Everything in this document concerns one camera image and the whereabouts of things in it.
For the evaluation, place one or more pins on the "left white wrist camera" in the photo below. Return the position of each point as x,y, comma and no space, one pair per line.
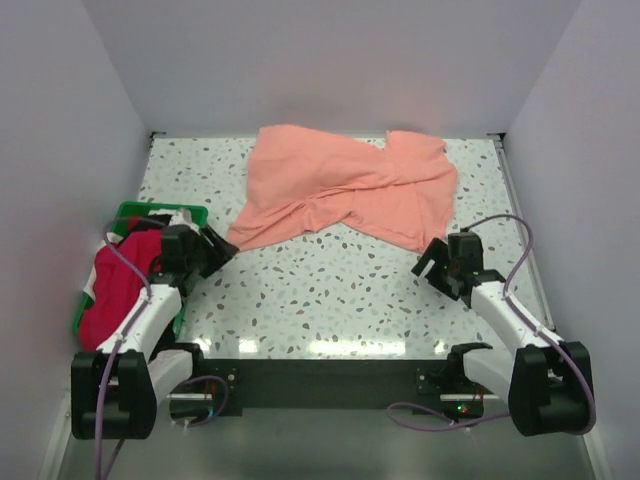
183,217

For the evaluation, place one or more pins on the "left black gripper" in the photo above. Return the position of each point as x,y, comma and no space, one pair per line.
223,249

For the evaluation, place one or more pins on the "red t shirt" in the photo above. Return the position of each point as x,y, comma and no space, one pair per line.
117,286

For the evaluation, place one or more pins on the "black garment in basket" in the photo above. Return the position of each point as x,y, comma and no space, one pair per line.
145,223

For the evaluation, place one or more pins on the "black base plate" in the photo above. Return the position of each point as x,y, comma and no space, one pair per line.
329,384

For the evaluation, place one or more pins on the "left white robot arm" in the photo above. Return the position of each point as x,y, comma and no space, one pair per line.
130,360

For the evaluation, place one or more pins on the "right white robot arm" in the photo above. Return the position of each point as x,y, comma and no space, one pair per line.
545,380

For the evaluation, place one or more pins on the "salmon pink t shirt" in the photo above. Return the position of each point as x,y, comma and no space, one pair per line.
302,180

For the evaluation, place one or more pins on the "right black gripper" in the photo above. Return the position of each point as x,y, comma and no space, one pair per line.
434,250

